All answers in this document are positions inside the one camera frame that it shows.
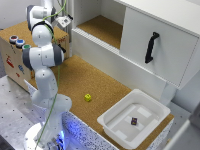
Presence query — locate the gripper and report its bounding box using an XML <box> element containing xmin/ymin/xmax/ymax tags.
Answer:
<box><xmin>54</xmin><ymin>15</ymin><xmax>73</xmax><ymax>30</ymax></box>

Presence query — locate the yellow block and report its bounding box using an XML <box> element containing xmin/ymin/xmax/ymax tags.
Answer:
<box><xmin>83</xmin><ymin>93</ymin><xmax>93</xmax><ymax>103</ymax></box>

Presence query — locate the purple block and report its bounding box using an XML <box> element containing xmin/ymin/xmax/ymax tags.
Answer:
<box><xmin>130</xmin><ymin>116</ymin><xmax>139</xmax><ymax>127</ymax></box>

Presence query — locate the green button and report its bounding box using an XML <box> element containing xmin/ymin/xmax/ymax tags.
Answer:
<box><xmin>21</xmin><ymin>43</ymin><xmax>32</xmax><ymax>52</ymax></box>

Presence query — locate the blue button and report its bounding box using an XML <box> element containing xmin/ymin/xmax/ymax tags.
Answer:
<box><xmin>15</xmin><ymin>38</ymin><xmax>26</xmax><ymax>49</ymax></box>

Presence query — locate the white cabinet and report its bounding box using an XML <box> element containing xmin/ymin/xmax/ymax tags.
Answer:
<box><xmin>71</xmin><ymin>0</ymin><xmax>200</xmax><ymax>108</ymax></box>

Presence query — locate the red button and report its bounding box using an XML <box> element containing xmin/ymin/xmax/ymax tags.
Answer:
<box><xmin>8</xmin><ymin>35</ymin><xmax>19</xmax><ymax>45</ymax></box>

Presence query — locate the wooden drawer box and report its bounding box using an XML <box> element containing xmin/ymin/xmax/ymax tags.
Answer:
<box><xmin>0</xmin><ymin>21</ymin><xmax>71</xmax><ymax>92</ymax></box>

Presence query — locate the white plastic box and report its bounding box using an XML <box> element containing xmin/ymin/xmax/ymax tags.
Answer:
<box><xmin>96</xmin><ymin>88</ymin><xmax>172</xmax><ymax>150</ymax></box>

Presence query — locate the white sliding door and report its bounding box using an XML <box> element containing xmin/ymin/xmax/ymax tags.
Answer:
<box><xmin>118</xmin><ymin>6</ymin><xmax>200</xmax><ymax>90</ymax></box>

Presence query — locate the green cable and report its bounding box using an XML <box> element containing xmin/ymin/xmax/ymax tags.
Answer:
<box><xmin>34</xmin><ymin>0</ymin><xmax>75</xmax><ymax>150</ymax></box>

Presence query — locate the black door handle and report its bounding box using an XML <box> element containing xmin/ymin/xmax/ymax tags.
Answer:
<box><xmin>144</xmin><ymin>31</ymin><xmax>161</xmax><ymax>65</ymax></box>

